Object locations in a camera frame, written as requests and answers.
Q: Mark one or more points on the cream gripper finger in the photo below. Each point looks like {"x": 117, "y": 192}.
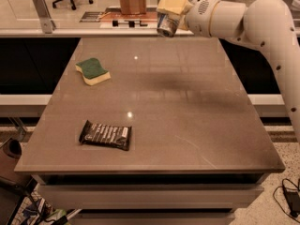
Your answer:
{"x": 183, "y": 24}
{"x": 177, "y": 7}

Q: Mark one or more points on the silver blue redbull can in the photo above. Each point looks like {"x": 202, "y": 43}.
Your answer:
{"x": 167, "y": 24}

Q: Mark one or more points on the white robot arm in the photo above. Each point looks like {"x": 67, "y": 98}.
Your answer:
{"x": 266, "y": 26}

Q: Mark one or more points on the brown cardboard box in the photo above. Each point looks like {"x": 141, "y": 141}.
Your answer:
{"x": 133, "y": 7}

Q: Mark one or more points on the green yellow sponge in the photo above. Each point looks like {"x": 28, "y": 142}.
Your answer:
{"x": 92, "y": 71}

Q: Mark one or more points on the black snack bar wrapper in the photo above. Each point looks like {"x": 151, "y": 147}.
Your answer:
{"x": 105, "y": 135}

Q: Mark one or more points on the upper grey drawer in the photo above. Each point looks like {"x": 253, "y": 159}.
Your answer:
{"x": 202, "y": 196}

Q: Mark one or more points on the brown bin at left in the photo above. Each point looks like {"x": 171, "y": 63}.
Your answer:
{"x": 10, "y": 152}

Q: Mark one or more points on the left metal glass post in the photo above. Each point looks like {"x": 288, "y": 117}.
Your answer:
{"x": 46, "y": 21}

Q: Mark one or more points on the black power adapter with cable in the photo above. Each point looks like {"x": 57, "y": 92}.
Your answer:
{"x": 291, "y": 195}

